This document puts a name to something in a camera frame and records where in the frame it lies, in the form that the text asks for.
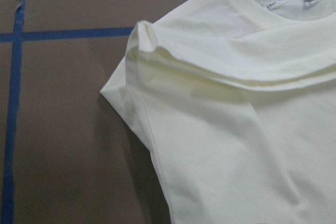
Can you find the cream long-sleeve cat shirt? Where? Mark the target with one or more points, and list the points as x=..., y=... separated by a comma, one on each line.
x=235, y=100

